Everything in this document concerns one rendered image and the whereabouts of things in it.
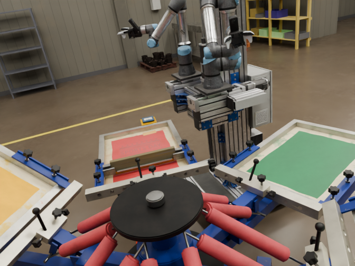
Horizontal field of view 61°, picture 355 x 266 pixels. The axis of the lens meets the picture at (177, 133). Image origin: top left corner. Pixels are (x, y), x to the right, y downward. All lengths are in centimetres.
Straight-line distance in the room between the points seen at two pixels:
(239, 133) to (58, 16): 716
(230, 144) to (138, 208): 178
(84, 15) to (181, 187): 828
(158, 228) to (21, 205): 81
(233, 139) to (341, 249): 175
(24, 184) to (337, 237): 135
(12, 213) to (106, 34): 799
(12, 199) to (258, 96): 167
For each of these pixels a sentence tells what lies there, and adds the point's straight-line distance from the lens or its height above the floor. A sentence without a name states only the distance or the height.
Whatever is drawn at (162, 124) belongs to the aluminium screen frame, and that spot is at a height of 98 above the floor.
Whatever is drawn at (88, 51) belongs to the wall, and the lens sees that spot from 920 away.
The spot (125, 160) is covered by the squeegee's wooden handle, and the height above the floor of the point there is 105.
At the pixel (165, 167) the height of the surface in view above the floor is 96.
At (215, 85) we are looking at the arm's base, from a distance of 221.
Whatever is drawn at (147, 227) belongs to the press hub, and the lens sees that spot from 95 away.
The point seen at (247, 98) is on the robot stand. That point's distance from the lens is 223.
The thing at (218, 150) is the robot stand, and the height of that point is 60.
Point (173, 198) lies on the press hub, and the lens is 103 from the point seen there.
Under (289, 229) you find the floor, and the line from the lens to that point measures 283.
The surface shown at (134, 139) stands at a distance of 234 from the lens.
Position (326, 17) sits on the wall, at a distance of 1068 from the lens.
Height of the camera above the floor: 194
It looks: 25 degrees down
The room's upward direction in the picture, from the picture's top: 9 degrees counter-clockwise
